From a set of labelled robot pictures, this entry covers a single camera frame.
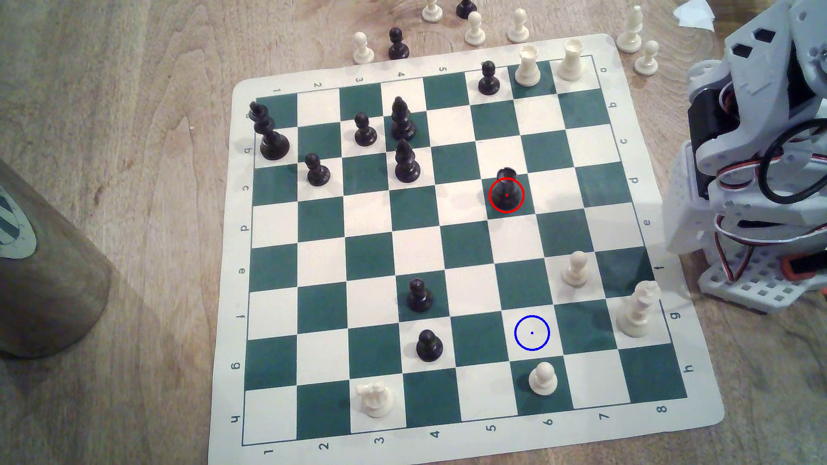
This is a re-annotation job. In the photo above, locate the black rook chess piece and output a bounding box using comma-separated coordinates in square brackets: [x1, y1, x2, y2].
[493, 167, 523, 213]

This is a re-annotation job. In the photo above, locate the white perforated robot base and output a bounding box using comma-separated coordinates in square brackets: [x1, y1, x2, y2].
[696, 244, 827, 315]

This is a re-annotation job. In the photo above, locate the green white chess board mat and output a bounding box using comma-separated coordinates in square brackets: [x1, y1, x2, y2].
[207, 34, 726, 465]

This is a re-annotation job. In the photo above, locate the black bishop chess piece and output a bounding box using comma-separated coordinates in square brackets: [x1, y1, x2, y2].
[394, 139, 421, 183]
[390, 96, 417, 142]

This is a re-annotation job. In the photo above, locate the black king chess piece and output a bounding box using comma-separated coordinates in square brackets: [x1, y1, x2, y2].
[249, 101, 290, 161]

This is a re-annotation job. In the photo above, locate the white knight chess piece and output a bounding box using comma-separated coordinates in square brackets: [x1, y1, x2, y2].
[357, 380, 394, 419]

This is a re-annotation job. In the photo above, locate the white rook chess piece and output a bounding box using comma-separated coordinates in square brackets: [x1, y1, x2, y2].
[514, 44, 542, 88]
[557, 38, 585, 82]

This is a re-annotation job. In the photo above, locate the white king chess piece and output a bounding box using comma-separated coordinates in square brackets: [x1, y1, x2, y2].
[616, 280, 662, 338]

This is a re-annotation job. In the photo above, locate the white bishop chess piece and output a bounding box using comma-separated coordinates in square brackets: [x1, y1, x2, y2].
[616, 5, 644, 54]

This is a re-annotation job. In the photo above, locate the white paper scrap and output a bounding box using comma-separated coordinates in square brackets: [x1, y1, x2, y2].
[672, 0, 717, 32]

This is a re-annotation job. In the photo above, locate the brown cylinder with sticker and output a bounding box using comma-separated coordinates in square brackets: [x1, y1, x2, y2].
[0, 158, 115, 360]

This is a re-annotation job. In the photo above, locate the orange part on base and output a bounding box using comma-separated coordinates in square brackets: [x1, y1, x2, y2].
[780, 254, 827, 280]

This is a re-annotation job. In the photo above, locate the black camera cable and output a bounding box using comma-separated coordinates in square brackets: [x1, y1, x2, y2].
[757, 119, 827, 205]

